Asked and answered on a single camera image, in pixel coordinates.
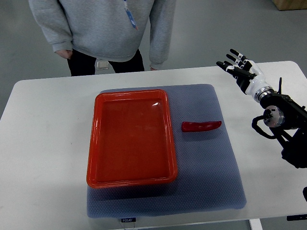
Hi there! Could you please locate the lower floor metal plate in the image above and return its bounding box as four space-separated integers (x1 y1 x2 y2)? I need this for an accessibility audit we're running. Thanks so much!
96 60 109 70

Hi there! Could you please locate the white table leg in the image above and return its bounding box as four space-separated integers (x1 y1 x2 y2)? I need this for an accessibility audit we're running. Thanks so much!
248 218 263 230

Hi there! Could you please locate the dark table controller right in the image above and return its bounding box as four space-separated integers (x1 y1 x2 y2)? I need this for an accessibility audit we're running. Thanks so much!
286 214 307 221

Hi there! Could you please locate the black table label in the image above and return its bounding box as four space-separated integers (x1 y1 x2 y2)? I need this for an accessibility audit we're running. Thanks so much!
120 217 136 223

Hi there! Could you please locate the red pepper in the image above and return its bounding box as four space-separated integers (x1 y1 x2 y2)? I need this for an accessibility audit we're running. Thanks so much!
181 121 222 132

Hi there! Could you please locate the grey-blue mesh mat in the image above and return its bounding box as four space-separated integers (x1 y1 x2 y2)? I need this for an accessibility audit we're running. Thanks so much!
87 84 246 219

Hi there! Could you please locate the red plastic tray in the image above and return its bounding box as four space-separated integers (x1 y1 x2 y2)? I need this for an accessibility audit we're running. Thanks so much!
86 89 178 189

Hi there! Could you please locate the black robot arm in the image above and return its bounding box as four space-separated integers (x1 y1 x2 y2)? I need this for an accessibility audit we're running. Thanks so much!
251 78 307 168

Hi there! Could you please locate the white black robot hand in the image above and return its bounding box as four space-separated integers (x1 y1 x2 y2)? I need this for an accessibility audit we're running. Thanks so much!
216 49 274 103

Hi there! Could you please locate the cardboard box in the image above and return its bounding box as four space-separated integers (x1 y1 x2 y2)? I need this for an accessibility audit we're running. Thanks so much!
272 0 307 11

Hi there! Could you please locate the person in grey hoodie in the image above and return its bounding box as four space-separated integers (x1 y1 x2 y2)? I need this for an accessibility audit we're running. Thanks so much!
29 0 176 76

